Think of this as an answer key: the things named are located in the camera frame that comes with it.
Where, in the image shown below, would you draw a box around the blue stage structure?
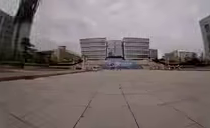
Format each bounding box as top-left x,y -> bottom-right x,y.
103,58 -> 143,71

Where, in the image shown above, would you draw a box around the tall pale building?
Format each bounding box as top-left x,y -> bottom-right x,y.
198,14 -> 210,63

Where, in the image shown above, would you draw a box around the low pale buildings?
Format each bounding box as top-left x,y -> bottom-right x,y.
163,49 -> 199,64

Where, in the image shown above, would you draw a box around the raised kerb strip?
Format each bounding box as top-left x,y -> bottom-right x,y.
0,68 -> 91,83

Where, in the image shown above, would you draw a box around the low brown building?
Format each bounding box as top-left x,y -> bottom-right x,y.
36,45 -> 83,65

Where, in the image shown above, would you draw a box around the grey paved plaza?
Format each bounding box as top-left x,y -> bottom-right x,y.
0,68 -> 210,128

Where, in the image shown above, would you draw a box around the large white central building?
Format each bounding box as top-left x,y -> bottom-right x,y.
79,36 -> 159,61

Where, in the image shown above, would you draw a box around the tree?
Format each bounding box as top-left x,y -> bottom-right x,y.
20,37 -> 37,68

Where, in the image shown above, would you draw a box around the tall grey building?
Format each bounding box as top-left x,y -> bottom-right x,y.
0,6 -> 16,64

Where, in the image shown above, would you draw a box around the dark leaning tower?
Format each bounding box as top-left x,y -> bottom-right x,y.
12,0 -> 41,61

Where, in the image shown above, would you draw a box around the row of dark bushes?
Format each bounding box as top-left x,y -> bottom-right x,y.
164,57 -> 210,67

